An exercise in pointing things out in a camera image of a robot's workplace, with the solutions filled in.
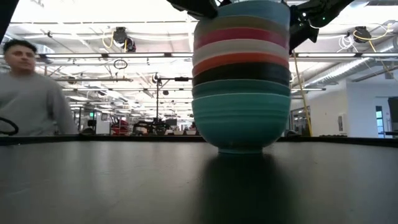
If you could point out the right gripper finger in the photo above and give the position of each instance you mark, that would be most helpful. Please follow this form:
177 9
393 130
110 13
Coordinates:
199 7

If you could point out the beige bowl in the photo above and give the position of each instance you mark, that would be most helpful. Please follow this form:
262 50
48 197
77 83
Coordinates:
239 21

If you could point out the pink bowl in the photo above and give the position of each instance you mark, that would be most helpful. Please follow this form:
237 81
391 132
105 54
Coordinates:
239 34

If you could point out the blue bowl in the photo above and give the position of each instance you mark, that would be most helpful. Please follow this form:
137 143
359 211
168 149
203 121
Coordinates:
255 9

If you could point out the white bowl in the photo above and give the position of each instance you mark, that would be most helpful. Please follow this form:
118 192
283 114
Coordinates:
239 46

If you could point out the black bowl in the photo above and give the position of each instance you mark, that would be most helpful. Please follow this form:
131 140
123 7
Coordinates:
241 72

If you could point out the dark teal bowl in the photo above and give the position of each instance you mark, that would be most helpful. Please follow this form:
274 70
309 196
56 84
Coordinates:
241 88

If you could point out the light teal bowl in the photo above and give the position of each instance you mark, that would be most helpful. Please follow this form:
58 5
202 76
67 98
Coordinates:
241 124

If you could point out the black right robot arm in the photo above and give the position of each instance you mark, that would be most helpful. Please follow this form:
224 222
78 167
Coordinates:
329 7

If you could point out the black pole stand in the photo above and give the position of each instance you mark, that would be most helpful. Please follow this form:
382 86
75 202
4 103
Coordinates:
157 99

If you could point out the red cart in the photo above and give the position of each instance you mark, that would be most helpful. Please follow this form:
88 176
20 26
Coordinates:
119 127

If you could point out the white cabinet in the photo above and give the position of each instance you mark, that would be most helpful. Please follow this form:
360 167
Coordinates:
101 124

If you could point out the person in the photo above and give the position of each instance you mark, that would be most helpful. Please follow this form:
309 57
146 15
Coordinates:
28 99

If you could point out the silver ventilation duct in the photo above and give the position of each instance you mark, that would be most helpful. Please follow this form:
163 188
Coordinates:
357 67

